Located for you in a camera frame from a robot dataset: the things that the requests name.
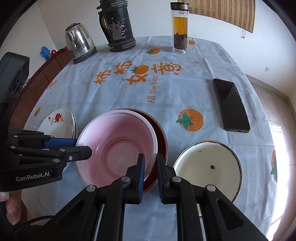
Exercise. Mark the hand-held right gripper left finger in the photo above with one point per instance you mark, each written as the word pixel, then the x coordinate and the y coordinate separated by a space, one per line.
pixel 141 180

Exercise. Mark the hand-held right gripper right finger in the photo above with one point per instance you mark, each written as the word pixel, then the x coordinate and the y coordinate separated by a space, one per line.
pixel 160 180

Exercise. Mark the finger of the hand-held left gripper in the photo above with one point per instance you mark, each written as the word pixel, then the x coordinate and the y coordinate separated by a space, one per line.
pixel 78 154
pixel 62 142

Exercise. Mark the small red flower plate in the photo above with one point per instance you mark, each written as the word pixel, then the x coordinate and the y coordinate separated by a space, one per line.
pixel 55 120

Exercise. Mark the pink plastic bowl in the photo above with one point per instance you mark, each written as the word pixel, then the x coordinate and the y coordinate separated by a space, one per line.
pixel 111 143

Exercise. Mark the dark red bowl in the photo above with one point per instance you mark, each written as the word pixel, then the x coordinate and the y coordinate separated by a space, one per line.
pixel 158 134

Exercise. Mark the person's left hand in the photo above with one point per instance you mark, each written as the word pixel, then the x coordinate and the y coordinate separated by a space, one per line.
pixel 10 208

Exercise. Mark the white plate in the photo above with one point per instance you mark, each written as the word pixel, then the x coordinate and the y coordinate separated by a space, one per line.
pixel 75 129

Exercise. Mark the cream enamel plate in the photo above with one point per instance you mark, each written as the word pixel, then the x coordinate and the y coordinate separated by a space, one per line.
pixel 208 162

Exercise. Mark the brown wooden cabinet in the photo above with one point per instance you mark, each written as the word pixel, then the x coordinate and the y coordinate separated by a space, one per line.
pixel 44 74

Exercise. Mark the small red object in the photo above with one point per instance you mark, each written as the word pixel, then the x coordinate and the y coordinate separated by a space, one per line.
pixel 53 52

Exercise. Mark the stainless steel kettle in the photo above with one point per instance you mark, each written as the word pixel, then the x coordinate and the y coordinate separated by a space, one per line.
pixel 79 41

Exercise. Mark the orange printed tablecloth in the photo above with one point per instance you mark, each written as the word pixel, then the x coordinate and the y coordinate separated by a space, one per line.
pixel 185 81

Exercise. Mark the black smartphone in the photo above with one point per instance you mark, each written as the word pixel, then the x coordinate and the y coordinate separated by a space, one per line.
pixel 231 104

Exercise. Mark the black thermos jug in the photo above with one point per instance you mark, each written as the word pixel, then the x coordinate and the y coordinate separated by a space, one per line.
pixel 120 25

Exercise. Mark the glass tea bottle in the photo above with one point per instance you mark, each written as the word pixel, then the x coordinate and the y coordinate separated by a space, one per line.
pixel 180 34

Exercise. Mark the bamboo window blind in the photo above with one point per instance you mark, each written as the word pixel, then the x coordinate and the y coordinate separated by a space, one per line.
pixel 219 11

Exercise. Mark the white wall socket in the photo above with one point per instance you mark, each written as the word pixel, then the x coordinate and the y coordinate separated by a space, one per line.
pixel 267 69

